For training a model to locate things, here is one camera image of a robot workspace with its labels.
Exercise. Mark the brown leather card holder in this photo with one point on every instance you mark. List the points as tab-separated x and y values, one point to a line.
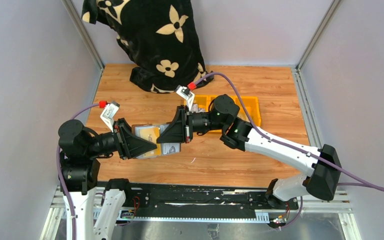
136	127

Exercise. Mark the white grey card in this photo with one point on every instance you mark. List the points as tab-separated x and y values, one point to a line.
170	148

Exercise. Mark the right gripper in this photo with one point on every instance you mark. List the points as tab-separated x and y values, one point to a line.
181	129

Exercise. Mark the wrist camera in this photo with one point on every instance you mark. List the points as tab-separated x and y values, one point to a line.
108	113
187	95

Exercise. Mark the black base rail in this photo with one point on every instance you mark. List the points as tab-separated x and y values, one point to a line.
195	203

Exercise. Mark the white cards in bin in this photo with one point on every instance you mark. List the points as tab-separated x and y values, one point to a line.
197	109

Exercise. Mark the right yellow bin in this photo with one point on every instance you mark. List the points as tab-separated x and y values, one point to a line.
251	104

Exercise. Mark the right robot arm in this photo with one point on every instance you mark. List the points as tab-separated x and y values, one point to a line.
319	176

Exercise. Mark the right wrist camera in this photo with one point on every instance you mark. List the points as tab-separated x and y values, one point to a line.
187	95

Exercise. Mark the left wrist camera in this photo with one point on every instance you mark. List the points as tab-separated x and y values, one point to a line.
108	113

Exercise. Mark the black floral blanket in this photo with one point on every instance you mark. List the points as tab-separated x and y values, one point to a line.
159	36

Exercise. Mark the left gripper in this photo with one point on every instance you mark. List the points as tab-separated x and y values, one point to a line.
128	143

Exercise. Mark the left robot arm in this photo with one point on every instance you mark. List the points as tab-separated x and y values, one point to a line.
80	149

